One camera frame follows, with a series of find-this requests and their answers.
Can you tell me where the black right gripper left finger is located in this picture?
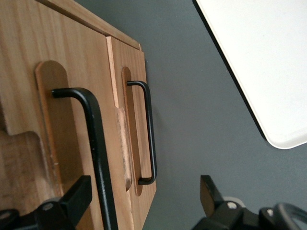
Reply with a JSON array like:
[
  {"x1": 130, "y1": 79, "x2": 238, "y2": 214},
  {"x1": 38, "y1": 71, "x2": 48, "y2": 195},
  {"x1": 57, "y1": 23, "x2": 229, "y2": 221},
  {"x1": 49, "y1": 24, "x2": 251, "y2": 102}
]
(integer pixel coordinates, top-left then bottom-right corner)
[{"x1": 35, "y1": 175, "x2": 93, "y2": 230}]

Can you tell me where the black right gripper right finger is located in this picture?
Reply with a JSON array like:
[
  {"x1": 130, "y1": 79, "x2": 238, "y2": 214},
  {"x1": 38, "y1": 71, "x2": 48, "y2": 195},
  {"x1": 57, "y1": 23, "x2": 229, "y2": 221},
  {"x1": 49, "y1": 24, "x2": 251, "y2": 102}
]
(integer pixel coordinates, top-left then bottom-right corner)
[{"x1": 193, "y1": 174, "x2": 244, "y2": 230}]

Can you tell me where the thick black metal drawer handle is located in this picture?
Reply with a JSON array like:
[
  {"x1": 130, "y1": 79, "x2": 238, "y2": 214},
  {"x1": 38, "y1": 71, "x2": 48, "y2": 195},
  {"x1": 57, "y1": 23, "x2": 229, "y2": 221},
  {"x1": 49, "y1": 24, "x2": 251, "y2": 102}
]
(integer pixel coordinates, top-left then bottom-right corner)
[{"x1": 51, "y1": 87, "x2": 118, "y2": 230}]

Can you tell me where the wooden drawer with notch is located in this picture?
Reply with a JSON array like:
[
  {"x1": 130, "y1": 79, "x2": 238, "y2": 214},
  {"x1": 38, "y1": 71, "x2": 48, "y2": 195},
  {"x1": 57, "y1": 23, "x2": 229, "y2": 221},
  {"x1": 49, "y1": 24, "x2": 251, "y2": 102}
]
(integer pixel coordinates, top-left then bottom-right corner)
[{"x1": 0, "y1": 0, "x2": 135, "y2": 230}]

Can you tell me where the wooden drawer cabinet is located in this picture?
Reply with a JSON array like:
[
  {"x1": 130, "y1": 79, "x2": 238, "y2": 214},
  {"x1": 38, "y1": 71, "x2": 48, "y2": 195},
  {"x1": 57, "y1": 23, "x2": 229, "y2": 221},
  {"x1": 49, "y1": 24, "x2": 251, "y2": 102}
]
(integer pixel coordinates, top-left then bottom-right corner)
[{"x1": 0, "y1": 0, "x2": 141, "y2": 230}]

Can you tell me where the wooden drawer without notch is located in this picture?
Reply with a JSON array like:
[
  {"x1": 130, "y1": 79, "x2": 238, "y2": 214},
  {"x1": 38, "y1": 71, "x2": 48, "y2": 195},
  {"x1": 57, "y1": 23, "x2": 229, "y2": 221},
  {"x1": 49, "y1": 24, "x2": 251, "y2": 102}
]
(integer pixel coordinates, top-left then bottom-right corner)
[{"x1": 105, "y1": 35, "x2": 158, "y2": 230}]

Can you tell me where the beige plastic tray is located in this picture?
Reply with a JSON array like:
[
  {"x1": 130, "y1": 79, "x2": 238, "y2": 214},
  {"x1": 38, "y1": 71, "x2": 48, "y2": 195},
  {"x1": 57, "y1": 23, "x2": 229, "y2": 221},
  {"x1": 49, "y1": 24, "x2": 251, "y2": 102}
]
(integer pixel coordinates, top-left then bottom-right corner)
[{"x1": 193, "y1": 0, "x2": 307, "y2": 150}]

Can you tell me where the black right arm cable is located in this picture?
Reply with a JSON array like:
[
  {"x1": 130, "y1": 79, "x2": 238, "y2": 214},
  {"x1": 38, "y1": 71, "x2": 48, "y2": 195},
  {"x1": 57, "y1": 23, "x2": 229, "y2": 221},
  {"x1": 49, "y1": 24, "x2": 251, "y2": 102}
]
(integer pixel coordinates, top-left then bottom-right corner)
[{"x1": 258, "y1": 202, "x2": 307, "y2": 230}]

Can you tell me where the thin black metal drawer handle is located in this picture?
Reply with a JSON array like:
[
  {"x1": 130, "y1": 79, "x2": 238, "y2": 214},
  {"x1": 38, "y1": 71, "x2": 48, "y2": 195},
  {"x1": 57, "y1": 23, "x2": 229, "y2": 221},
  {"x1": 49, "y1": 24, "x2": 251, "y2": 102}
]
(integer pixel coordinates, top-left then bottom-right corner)
[{"x1": 126, "y1": 80, "x2": 159, "y2": 186}]

